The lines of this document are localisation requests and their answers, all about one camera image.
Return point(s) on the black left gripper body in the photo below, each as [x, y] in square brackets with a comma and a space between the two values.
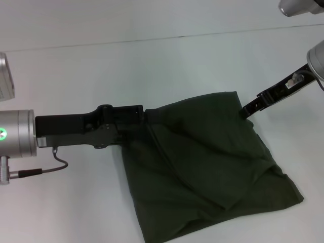
[76, 129]

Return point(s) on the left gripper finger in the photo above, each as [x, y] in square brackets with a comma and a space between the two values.
[129, 114]

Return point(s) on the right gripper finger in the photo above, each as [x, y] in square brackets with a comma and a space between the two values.
[253, 108]

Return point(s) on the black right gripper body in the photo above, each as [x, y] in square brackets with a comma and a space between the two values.
[286, 87]

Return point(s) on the dark green FREE T-shirt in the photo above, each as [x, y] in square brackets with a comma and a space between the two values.
[202, 164]

